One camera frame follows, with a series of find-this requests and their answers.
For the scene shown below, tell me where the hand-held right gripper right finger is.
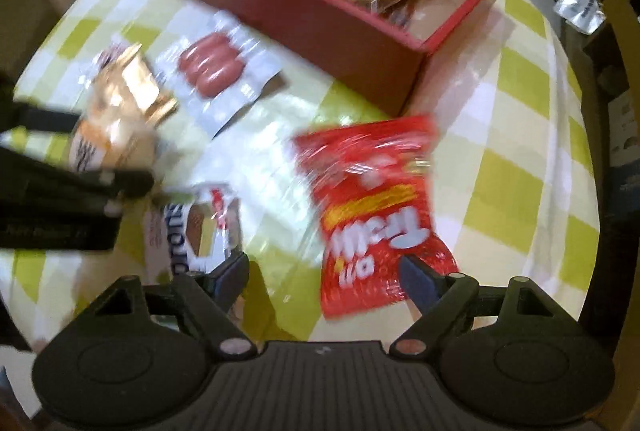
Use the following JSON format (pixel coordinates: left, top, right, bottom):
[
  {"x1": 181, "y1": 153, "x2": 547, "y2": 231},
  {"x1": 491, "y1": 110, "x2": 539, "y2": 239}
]
[{"x1": 389, "y1": 255, "x2": 568, "y2": 358}]

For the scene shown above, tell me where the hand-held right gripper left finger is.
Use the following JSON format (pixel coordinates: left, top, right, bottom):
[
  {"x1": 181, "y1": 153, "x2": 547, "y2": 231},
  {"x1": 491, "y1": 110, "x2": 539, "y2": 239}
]
[{"x1": 82, "y1": 251, "x2": 258, "y2": 358}]

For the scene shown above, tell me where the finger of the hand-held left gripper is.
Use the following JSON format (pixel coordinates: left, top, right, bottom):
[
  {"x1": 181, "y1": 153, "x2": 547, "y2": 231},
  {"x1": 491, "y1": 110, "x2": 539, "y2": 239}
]
[
  {"x1": 0, "y1": 101, "x2": 88, "y2": 136},
  {"x1": 60, "y1": 166, "x2": 157, "y2": 217}
]

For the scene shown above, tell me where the bread packet with orange label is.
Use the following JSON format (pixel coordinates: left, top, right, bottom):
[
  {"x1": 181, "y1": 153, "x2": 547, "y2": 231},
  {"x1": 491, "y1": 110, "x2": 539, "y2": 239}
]
[{"x1": 70, "y1": 61, "x2": 168, "y2": 192}]

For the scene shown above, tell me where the white wafer packet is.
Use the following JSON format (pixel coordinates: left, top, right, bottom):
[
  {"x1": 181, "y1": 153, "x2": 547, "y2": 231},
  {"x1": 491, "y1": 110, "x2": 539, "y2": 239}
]
[{"x1": 142, "y1": 183, "x2": 243, "y2": 282}]

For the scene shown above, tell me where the gold snack packet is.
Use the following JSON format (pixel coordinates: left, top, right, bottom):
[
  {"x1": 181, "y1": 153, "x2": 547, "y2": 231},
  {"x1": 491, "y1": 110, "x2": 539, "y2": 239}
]
[{"x1": 90, "y1": 43, "x2": 178, "y2": 126}]

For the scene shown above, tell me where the red gummy candy packet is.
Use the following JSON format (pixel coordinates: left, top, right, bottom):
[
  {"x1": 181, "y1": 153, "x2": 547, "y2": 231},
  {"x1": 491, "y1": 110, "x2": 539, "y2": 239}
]
[{"x1": 292, "y1": 113, "x2": 458, "y2": 319}]

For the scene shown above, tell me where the vacuum-packed sausage packet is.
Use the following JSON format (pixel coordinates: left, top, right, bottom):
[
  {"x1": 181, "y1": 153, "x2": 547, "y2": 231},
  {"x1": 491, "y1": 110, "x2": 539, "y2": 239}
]
[{"x1": 150, "y1": 11, "x2": 288, "y2": 139}]

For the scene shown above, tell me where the red cardboard box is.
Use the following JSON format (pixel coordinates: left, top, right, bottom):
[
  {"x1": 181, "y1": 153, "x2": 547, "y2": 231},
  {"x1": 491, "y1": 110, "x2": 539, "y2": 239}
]
[{"x1": 144, "y1": 0, "x2": 521, "y2": 116}]

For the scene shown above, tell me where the brown wooden sideboard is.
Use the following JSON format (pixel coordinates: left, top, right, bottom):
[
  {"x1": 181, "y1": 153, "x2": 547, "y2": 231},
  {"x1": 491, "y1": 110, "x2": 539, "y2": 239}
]
[{"x1": 540, "y1": 0, "x2": 640, "y2": 431}]

